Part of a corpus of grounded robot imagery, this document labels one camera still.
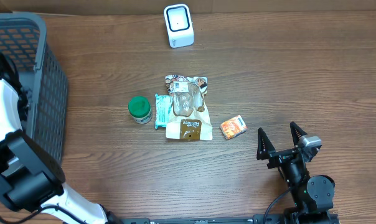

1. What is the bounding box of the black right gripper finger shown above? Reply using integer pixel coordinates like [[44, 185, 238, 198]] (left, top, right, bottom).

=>
[[290, 121, 307, 146], [256, 128, 275, 160]]

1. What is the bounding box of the orange tissue pack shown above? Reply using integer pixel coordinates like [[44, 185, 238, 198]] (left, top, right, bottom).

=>
[[220, 115, 248, 139]]

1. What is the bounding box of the clear brown bread bag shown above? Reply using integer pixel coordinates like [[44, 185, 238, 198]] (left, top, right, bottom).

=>
[[165, 75, 213, 141]]

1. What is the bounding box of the green lid jar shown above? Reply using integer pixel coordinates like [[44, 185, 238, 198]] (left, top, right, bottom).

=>
[[128, 96, 152, 124]]

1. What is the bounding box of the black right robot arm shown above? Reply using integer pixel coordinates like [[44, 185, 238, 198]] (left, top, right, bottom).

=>
[[253, 121, 339, 224]]

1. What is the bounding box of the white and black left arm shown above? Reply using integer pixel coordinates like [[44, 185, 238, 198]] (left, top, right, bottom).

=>
[[0, 53, 121, 224]]

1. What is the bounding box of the white barcode scanner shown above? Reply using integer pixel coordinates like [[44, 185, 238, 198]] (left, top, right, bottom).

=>
[[164, 4, 195, 49]]

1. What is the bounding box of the teal wipes packet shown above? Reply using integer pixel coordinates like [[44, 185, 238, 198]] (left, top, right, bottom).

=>
[[154, 94, 172, 129]]

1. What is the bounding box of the dark grey plastic basket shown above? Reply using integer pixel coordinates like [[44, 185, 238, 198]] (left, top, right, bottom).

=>
[[0, 12, 68, 162]]

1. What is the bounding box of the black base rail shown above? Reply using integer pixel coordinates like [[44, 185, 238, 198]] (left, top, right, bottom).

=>
[[120, 214, 340, 224]]

